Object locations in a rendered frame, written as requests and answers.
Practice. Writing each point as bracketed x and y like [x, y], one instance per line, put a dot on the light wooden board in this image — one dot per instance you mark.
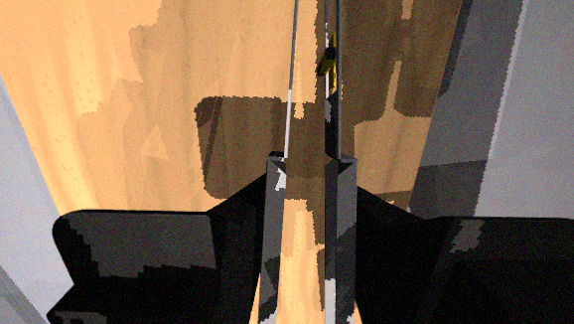
[174, 105]

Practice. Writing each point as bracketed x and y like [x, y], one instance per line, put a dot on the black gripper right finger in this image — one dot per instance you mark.
[403, 262]

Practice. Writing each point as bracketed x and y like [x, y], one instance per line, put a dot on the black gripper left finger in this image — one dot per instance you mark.
[219, 248]

